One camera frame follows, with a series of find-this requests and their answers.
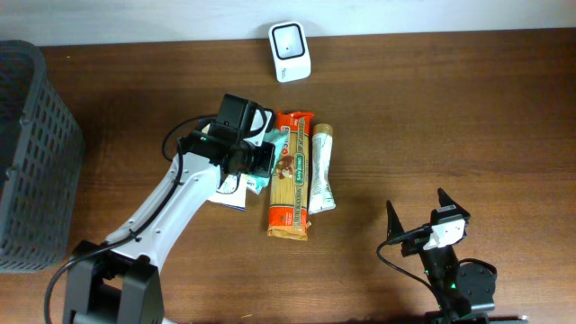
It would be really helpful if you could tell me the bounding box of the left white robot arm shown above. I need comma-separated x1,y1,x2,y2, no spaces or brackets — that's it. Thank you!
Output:
57,94,275,324

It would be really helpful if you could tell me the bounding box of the white tube with tan cap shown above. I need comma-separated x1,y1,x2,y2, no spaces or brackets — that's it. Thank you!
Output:
309,123,336,214

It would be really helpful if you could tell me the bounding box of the orange spaghetti packet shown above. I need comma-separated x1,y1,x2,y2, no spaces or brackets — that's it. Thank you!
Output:
267,112,314,241

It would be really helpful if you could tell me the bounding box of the cream snack bag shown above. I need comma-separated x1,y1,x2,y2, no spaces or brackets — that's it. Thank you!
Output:
209,175,247,211

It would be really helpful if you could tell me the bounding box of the teal wipes packet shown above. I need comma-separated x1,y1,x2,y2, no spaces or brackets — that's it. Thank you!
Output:
264,129,290,148

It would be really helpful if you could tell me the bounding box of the dark grey perforated basket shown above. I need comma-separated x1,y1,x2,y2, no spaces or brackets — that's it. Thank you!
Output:
1,40,85,274

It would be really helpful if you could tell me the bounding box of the small teal tissue pack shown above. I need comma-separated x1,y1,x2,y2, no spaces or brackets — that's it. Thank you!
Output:
247,175,270,194

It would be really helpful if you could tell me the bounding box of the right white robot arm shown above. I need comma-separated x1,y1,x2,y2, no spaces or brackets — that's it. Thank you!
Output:
376,188,498,323

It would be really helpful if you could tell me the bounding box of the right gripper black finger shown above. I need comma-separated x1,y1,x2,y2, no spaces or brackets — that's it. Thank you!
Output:
386,201,405,243
437,188,459,212

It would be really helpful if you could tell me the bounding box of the white barcode scanner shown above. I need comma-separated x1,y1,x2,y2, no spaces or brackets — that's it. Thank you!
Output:
268,22,311,83

